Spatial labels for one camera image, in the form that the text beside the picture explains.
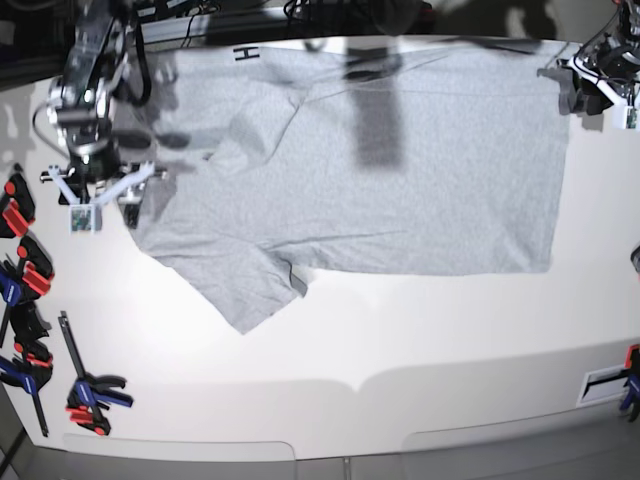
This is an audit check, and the blue bar clamp front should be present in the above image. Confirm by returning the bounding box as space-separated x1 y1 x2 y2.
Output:
58 311 134 436

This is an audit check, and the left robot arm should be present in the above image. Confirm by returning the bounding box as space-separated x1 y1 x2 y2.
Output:
556 1 639 131

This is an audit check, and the blue red clamp middle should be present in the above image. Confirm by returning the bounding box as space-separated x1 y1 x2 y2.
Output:
1 233 55 342

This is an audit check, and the grey T-shirt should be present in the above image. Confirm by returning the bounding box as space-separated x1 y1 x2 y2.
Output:
115 42 569 333

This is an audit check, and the blue red clamp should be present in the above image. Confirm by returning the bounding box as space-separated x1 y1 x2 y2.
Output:
1 233 55 342
1 302 53 438

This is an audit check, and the white label plate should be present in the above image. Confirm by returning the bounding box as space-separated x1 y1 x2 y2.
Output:
576 366 627 407

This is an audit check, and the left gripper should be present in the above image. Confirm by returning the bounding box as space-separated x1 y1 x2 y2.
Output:
555 56 639 116

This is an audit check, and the blue red clamp lower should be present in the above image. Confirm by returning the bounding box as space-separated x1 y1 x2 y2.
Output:
1 302 53 438

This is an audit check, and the dark object right edge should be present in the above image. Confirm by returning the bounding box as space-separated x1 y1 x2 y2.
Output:
630 246 640 274

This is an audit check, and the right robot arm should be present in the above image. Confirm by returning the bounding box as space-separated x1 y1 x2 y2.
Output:
40 1 166 232

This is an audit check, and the red black clamp top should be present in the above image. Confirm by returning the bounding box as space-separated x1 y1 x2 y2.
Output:
1 164 36 239

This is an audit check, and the blue clamp right edge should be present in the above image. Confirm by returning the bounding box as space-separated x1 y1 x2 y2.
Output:
619 344 640 423

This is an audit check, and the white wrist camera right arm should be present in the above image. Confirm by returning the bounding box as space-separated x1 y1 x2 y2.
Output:
69 203 102 233

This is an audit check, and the aluminium rail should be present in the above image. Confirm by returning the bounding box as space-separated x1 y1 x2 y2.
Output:
142 8 286 43

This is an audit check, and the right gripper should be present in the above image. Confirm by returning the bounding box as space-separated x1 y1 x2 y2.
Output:
39 153 168 229

